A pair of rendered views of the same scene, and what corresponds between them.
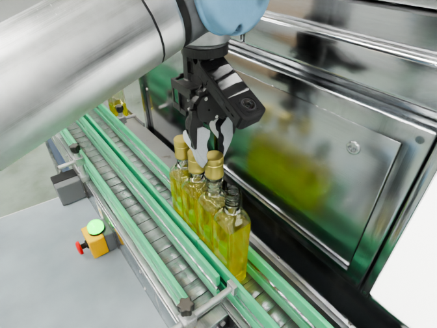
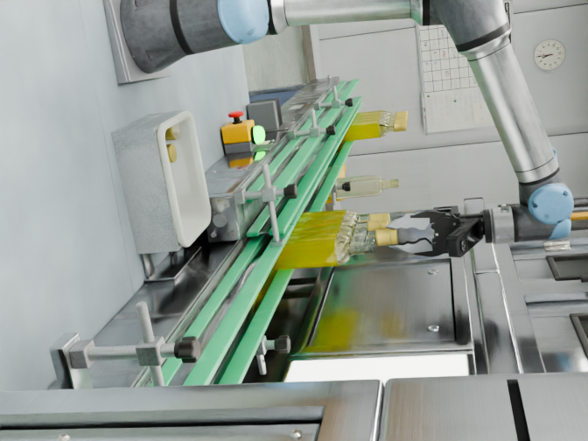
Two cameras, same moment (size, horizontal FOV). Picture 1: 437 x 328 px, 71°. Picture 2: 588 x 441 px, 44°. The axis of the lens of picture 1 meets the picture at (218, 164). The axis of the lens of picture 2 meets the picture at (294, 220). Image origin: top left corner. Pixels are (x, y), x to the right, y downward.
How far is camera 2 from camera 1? 1.13 m
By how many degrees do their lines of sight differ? 31
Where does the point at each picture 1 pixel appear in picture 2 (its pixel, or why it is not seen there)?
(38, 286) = (209, 66)
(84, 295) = (204, 109)
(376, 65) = (500, 325)
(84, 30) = (539, 139)
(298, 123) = (429, 305)
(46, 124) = (507, 121)
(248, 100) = (465, 244)
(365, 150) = (435, 332)
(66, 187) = (271, 112)
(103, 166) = not seen: hidden behind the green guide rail
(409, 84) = (496, 336)
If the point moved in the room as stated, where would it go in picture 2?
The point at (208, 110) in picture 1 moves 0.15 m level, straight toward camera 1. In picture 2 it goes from (444, 227) to (440, 204)
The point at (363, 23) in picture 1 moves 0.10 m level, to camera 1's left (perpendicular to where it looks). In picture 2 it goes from (519, 324) to (514, 274)
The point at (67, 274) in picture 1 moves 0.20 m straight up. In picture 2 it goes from (213, 96) to (292, 87)
